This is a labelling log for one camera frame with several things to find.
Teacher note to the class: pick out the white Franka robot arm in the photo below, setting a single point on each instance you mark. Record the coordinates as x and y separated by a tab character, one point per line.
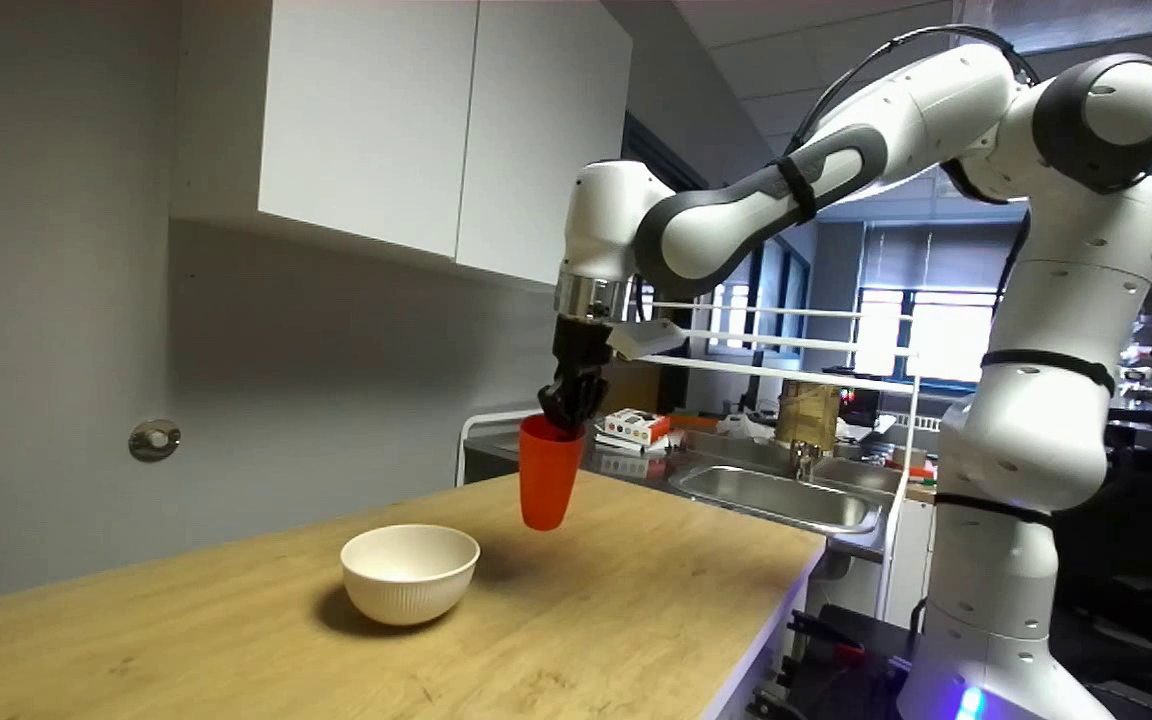
1003	402

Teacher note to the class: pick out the white metal shelf rack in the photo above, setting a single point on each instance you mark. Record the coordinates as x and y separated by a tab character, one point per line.
762	365

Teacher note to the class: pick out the white wall cabinet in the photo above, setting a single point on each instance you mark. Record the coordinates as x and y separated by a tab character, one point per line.
429	125

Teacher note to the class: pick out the white and red box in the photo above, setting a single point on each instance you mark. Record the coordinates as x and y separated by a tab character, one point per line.
635	428

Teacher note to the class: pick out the black equipment cart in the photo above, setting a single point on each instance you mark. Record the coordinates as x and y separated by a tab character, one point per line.
836	667

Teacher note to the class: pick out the orange plastic cup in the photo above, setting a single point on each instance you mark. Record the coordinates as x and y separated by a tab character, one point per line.
549	474

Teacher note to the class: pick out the brown paper bag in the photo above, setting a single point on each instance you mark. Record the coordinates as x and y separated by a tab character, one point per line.
811	419

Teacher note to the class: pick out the white ceramic bowl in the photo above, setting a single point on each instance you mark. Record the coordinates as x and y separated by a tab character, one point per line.
410	574

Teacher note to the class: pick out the bright window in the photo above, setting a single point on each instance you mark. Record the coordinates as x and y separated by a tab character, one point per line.
928	335

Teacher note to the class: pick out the stainless steel sink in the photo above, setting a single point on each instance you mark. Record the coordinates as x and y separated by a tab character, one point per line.
777	496

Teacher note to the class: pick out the round grey wall knob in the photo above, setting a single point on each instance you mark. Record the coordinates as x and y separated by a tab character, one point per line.
154	442

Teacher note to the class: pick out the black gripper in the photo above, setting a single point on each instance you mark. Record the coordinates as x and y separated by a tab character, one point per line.
582	350

